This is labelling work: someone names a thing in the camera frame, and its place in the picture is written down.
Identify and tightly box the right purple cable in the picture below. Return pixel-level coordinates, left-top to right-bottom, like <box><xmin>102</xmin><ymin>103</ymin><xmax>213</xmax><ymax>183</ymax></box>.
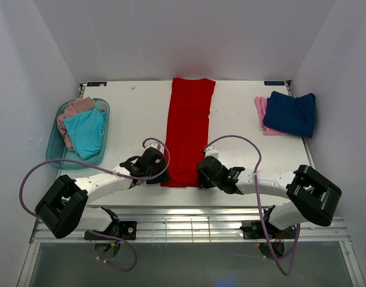
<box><xmin>200</xmin><ymin>135</ymin><xmax>301</xmax><ymax>276</ymax></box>

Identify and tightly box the red t shirt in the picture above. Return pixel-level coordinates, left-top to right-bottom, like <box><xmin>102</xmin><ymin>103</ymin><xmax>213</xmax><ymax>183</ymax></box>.
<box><xmin>161</xmin><ymin>78</ymin><xmax>216</xmax><ymax>188</ymax></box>

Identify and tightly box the right blue corner label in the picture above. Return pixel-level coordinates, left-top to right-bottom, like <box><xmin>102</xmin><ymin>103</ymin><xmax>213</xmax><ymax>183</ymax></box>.
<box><xmin>264</xmin><ymin>81</ymin><xmax>285</xmax><ymax>86</ymax></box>

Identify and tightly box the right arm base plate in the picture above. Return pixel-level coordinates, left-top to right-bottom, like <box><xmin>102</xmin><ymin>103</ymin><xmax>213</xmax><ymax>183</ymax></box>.
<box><xmin>240</xmin><ymin>221</ymin><xmax>296</xmax><ymax>240</ymax></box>

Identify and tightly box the turquoise t shirt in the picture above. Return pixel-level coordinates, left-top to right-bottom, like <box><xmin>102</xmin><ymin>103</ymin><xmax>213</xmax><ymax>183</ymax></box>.
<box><xmin>63</xmin><ymin>107</ymin><xmax>106</xmax><ymax>160</ymax></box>

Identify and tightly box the purple cable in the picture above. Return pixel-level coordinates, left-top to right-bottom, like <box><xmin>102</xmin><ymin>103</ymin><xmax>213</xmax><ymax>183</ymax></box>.
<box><xmin>200</xmin><ymin>135</ymin><xmax>301</xmax><ymax>276</ymax></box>
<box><xmin>19</xmin><ymin>137</ymin><xmax>172</xmax><ymax>272</ymax></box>

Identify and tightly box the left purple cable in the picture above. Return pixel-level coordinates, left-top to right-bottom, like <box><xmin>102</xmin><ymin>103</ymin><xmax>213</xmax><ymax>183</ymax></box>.
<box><xmin>19</xmin><ymin>137</ymin><xmax>172</xmax><ymax>272</ymax></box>

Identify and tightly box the aluminium rail frame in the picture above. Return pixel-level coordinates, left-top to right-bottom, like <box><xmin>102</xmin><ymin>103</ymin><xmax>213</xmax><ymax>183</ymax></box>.
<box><xmin>29</xmin><ymin>207</ymin><xmax>351</xmax><ymax>243</ymax></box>

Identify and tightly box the dusty pink t shirt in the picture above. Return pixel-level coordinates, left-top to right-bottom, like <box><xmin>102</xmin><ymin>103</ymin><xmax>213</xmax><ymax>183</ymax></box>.
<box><xmin>57</xmin><ymin>97</ymin><xmax>96</xmax><ymax>151</ymax></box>

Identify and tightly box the light pink folded t shirt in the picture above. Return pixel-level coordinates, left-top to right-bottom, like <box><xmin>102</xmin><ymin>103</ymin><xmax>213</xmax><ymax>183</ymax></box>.
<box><xmin>254</xmin><ymin>97</ymin><xmax>286</xmax><ymax>136</ymax></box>

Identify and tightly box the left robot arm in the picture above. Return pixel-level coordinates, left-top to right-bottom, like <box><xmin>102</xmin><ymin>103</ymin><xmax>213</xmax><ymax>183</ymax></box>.
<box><xmin>35</xmin><ymin>146</ymin><xmax>169</xmax><ymax>239</ymax></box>

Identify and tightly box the left blue corner label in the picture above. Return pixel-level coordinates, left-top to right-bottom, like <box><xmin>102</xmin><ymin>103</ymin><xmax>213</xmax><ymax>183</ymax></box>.
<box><xmin>86</xmin><ymin>82</ymin><xmax>107</xmax><ymax>87</ymax></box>

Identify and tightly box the blue corner label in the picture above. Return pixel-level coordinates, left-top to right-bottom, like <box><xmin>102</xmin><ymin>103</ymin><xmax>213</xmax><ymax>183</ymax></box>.
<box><xmin>264</xmin><ymin>81</ymin><xmax>285</xmax><ymax>86</ymax></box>
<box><xmin>86</xmin><ymin>82</ymin><xmax>107</xmax><ymax>87</ymax></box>

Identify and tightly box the teal plastic tray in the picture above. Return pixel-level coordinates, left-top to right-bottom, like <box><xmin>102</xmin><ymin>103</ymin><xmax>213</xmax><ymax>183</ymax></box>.
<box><xmin>45</xmin><ymin>98</ymin><xmax>110</xmax><ymax>166</ymax></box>

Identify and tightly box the navy blue folded t shirt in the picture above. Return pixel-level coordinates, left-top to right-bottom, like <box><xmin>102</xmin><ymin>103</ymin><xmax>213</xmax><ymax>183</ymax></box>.
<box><xmin>263</xmin><ymin>91</ymin><xmax>316</xmax><ymax>138</ymax></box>

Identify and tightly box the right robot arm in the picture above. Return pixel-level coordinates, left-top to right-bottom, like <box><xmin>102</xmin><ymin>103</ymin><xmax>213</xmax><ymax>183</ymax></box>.
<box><xmin>197</xmin><ymin>156</ymin><xmax>342</xmax><ymax>238</ymax></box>

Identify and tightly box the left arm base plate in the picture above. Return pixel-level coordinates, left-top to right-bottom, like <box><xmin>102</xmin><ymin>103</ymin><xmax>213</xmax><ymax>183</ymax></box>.
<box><xmin>84</xmin><ymin>221</ymin><xmax>138</xmax><ymax>240</ymax></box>

